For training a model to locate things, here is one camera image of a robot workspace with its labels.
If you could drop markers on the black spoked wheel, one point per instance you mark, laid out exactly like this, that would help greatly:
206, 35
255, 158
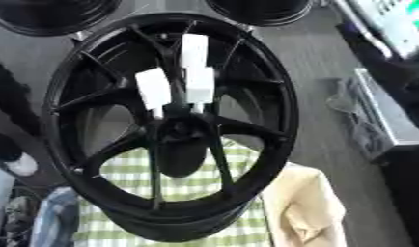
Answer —
258, 106

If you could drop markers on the white pin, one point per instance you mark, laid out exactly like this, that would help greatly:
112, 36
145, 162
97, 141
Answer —
194, 49

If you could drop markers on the black round wheel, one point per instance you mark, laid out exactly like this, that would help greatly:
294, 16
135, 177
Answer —
258, 11
49, 16

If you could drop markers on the beige cloth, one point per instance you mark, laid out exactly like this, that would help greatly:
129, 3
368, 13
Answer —
303, 205

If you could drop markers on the grey crumpled cloth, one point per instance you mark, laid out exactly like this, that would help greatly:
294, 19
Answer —
345, 99

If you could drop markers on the blue striped cloth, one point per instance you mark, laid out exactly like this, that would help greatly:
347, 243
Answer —
56, 215

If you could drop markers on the grey metal cabinet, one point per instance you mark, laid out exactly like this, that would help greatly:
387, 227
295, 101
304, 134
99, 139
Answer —
390, 119

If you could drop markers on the person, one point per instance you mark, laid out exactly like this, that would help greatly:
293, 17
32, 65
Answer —
10, 96

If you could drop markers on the white and green panel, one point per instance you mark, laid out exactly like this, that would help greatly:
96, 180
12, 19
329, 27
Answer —
396, 22

